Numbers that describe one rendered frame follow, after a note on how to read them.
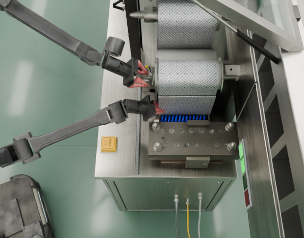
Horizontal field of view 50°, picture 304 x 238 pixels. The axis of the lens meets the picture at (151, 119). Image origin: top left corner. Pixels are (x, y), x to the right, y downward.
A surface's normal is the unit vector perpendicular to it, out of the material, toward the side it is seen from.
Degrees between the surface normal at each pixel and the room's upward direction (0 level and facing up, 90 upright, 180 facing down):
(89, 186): 0
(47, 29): 31
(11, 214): 0
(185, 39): 92
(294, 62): 0
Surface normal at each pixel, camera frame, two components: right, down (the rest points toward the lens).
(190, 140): -0.02, -0.45
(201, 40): -0.01, 0.91
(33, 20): 0.15, 0.05
